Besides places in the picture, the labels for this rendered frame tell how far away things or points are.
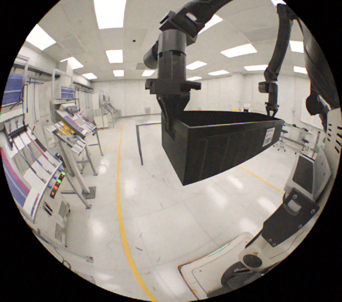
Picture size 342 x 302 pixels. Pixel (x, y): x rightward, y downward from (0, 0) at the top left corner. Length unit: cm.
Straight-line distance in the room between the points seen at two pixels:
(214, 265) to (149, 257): 55
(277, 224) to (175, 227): 105
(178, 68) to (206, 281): 104
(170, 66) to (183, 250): 123
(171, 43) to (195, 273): 104
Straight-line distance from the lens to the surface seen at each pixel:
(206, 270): 91
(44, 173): 105
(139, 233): 124
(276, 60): 60
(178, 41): 21
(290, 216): 28
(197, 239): 121
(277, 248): 41
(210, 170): 20
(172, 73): 18
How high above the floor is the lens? 116
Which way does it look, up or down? 17 degrees down
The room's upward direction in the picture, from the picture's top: straight up
